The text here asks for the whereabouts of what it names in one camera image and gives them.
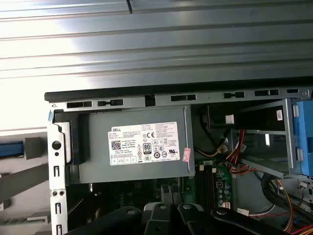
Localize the black open PC case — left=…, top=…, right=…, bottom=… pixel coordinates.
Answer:
left=44, top=79, right=313, bottom=235

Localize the yellow black wire bundle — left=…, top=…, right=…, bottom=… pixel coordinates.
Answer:
left=195, top=141, right=228, bottom=158

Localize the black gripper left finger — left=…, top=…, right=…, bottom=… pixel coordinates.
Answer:
left=65, top=184, right=177, bottom=235

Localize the grey metal drive cage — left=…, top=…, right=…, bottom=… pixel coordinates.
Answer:
left=233, top=97, right=294, bottom=179

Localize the hard disk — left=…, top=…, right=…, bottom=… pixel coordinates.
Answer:
left=0, top=143, right=25, bottom=158

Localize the grey power supply unit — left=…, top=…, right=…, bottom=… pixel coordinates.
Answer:
left=68, top=105, right=196, bottom=185

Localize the orange red wire bundle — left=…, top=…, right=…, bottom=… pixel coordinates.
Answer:
left=226, top=129, right=313, bottom=235

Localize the green motherboard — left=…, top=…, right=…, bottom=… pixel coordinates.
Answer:
left=156, top=160, right=233, bottom=216

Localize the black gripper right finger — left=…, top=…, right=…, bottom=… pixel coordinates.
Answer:
left=172, top=184, right=292, bottom=235

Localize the grey parts rack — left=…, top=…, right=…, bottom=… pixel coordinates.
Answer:
left=0, top=132, right=51, bottom=235

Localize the blue plastic drive latch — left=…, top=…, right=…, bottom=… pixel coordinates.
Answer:
left=291, top=99, right=313, bottom=177

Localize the black RAM slot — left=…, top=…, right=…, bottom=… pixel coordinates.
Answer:
left=210, top=166, right=216, bottom=209
left=201, top=166, right=206, bottom=209
left=196, top=166, right=201, bottom=209
left=205, top=166, right=211, bottom=209

